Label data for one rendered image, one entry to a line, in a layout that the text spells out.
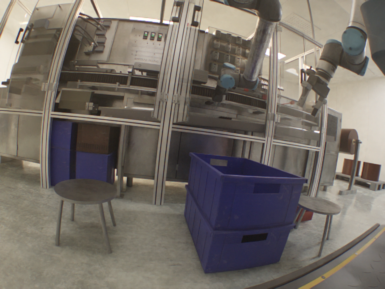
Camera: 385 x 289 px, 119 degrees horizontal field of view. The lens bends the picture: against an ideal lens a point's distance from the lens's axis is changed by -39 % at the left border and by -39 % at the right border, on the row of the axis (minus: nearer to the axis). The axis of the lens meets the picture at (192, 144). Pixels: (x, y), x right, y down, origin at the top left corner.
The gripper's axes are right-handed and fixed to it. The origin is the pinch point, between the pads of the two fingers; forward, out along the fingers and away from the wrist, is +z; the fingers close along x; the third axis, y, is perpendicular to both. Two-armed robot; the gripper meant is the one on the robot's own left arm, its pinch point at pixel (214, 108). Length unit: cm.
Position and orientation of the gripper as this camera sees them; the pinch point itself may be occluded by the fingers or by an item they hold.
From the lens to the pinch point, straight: 143.5
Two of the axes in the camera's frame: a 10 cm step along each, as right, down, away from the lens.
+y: -1.0, -7.6, 6.4
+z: -2.2, 6.4, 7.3
